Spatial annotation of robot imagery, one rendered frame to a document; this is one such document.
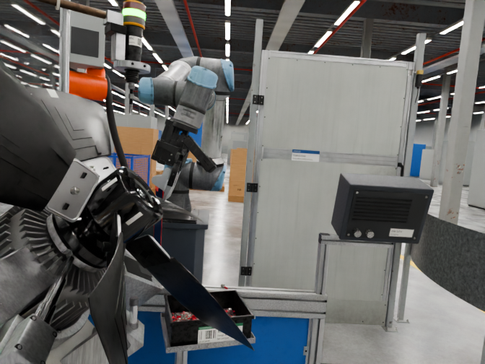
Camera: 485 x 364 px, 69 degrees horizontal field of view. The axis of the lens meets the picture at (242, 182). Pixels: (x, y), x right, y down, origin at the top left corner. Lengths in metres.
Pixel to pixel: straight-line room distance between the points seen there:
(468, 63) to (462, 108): 0.78
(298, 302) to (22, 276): 0.84
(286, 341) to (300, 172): 1.54
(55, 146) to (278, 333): 0.93
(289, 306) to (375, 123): 1.82
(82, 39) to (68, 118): 3.98
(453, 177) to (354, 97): 4.82
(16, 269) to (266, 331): 0.85
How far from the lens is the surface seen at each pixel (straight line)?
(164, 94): 1.04
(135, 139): 8.85
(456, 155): 7.30
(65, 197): 0.61
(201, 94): 0.93
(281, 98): 2.57
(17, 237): 0.66
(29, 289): 0.59
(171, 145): 0.93
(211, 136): 1.43
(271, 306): 1.19
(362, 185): 1.10
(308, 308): 1.22
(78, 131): 0.79
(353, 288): 2.90
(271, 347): 1.28
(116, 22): 0.76
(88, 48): 4.77
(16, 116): 0.56
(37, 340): 0.49
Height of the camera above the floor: 1.32
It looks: 6 degrees down
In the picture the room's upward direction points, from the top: 4 degrees clockwise
